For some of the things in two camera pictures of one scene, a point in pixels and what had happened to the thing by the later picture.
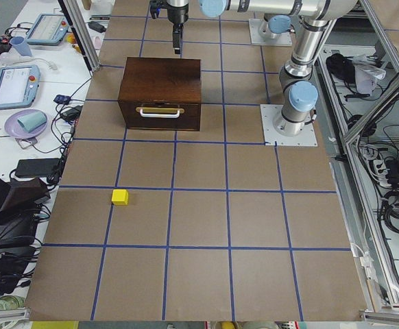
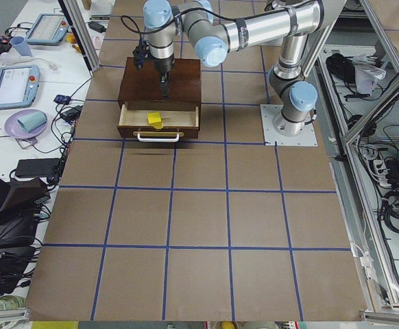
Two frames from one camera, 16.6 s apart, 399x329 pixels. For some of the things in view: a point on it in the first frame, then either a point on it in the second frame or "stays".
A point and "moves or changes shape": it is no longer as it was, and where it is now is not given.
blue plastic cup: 19,42 stays
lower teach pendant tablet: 14,87 stays
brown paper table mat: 208,225 stays
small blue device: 62,99 stays
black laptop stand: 9,211 stays
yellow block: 120,197 -> 154,118
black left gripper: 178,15 -> 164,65
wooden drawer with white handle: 161,115 moves or changes shape
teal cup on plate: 33,120 stays
